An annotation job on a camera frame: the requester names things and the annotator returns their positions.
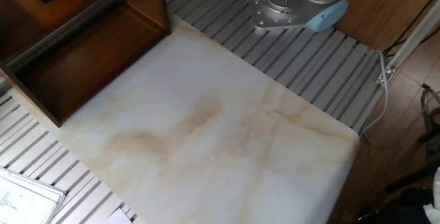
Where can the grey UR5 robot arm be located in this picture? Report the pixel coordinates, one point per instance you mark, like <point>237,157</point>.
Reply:
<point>292,11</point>

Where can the brown wooden shelf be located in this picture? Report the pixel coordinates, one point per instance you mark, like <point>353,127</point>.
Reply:
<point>86,62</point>

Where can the white marble pattern mat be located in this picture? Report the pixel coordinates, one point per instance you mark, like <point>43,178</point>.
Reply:
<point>206,148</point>

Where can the stack of printed papers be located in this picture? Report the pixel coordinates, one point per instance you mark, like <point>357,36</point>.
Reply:
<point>24,200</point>

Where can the single printed paper sheet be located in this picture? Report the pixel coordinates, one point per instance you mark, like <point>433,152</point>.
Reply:
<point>118,217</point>

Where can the aluminium frame beam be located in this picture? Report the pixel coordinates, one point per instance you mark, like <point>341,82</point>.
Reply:
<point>412,38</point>

